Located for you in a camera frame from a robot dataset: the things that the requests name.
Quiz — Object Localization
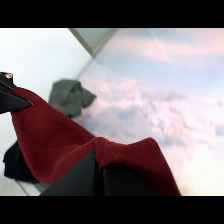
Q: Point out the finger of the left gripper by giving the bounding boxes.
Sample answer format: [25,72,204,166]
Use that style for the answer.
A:
[0,90,34,115]
[0,80,34,105]

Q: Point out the black garment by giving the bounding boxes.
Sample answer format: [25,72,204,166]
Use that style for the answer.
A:
[2,140,40,185]

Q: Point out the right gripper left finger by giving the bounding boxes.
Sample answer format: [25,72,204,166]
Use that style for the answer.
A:
[39,148,102,197]

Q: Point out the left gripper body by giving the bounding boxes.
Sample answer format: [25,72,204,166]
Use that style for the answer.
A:
[0,71,17,89]

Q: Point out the red garment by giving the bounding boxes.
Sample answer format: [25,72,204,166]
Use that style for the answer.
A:
[9,86,183,197]

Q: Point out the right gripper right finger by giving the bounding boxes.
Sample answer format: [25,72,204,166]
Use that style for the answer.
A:
[102,164,162,197]

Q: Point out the grey-green garment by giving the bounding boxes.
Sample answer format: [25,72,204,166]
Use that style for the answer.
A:
[48,78,98,118]

